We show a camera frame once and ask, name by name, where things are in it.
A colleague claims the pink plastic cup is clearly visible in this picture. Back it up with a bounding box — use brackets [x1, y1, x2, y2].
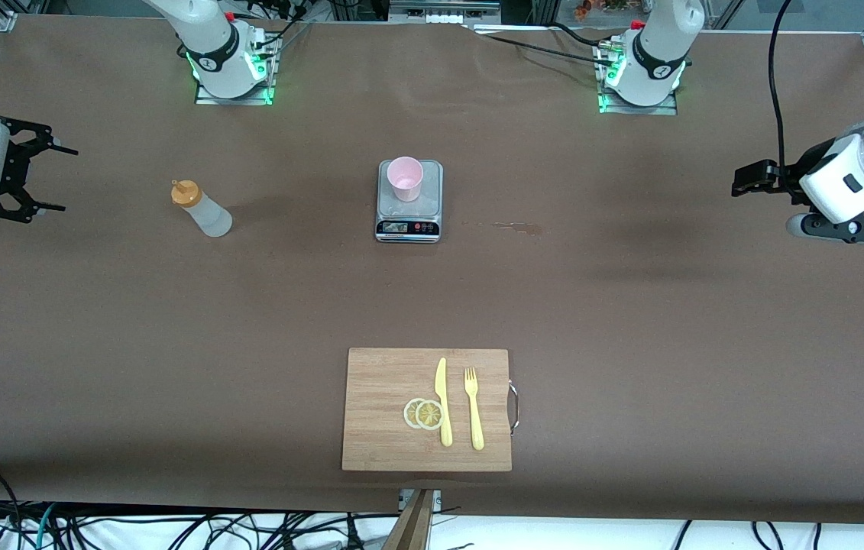
[387, 156, 425, 203]

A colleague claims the brown table cover sheet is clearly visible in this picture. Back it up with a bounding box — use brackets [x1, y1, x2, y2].
[0, 14, 864, 526]

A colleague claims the silver digital kitchen scale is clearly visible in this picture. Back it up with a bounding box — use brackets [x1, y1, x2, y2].
[375, 159, 445, 244]

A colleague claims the grey power strip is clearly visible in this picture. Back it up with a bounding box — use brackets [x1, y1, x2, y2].
[390, 0, 501, 25]

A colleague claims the yellow plastic fork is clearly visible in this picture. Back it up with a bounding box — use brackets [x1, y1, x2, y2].
[464, 367, 486, 451]

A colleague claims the yellow plastic knife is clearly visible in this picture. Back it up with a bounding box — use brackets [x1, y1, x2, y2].
[434, 357, 454, 448]

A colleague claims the wooden cutting board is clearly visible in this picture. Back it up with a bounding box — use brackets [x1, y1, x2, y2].
[341, 348, 521, 473]

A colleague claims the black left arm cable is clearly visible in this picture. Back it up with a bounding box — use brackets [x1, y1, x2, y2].
[768, 0, 796, 169]

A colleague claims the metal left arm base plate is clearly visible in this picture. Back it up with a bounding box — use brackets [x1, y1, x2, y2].
[596, 40, 681, 116]

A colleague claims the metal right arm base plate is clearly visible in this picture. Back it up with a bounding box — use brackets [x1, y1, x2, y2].
[195, 29, 277, 106]

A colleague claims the black cable on table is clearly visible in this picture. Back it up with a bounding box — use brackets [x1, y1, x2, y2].
[466, 23, 620, 73]

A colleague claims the teal floor cable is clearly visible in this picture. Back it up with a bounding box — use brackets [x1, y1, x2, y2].
[36, 503, 60, 550]

